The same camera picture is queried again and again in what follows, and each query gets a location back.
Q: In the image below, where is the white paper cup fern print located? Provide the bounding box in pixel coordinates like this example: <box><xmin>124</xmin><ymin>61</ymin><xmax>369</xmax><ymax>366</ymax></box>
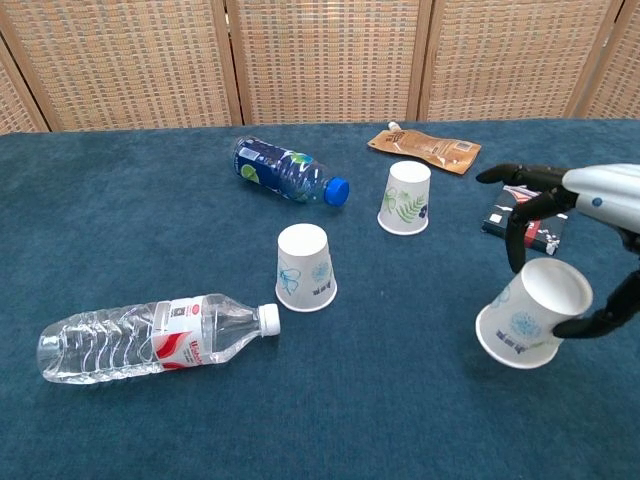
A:
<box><xmin>377</xmin><ymin>160</ymin><xmax>432</xmax><ymax>237</ymax></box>

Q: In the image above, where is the black red card box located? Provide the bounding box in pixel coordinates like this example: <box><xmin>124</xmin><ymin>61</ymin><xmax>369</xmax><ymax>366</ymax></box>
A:
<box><xmin>481</xmin><ymin>183</ymin><xmax>570</xmax><ymax>257</ymax></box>

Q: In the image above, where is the woven bamboo folding screen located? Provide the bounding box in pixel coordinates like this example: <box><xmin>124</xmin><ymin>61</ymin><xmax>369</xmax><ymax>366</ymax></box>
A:
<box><xmin>0</xmin><ymin>0</ymin><xmax>640</xmax><ymax>134</ymax></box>

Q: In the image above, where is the clear water bottle red label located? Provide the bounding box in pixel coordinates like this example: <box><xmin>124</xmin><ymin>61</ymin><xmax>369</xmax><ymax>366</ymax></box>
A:
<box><xmin>36</xmin><ymin>292</ymin><xmax>282</xmax><ymax>385</ymax></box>

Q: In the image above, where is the white paper cup dandelion print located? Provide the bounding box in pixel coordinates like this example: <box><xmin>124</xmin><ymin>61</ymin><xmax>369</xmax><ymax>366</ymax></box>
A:
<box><xmin>474</xmin><ymin>257</ymin><xmax>595</xmax><ymax>370</ymax></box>

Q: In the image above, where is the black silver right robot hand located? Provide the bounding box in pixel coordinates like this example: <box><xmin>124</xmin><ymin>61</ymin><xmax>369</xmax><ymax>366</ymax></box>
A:
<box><xmin>475</xmin><ymin>162</ymin><xmax>640</xmax><ymax>339</ymax></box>

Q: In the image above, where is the brown spouted drink pouch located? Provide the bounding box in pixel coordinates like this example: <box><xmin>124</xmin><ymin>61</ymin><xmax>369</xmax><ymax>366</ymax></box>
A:
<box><xmin>366</xmin><ymin>121</ymin><xmax>483</xmax><ymax>176</ymax></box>

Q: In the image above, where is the blue plastic drink bottle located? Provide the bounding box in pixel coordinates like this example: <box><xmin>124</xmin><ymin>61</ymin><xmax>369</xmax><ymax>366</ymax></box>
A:
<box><xmin>231</xmin><ymin>135</ymin><xmax>351</xmax><ymax>206</ymax></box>

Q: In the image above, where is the white paper cup blue flower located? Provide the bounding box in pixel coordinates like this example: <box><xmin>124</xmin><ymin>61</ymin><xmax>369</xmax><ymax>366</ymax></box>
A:
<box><xmin>274</xmin><ymin>223</ymin><xmax>339</xmax><ymax>314</ymax></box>

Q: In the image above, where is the blue felt table mat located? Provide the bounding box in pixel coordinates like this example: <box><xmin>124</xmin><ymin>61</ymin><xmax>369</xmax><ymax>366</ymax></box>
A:
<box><xmin>0</xmin><ymin>117</ymin><xmax>640</xmax><ymax>480</ymax></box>

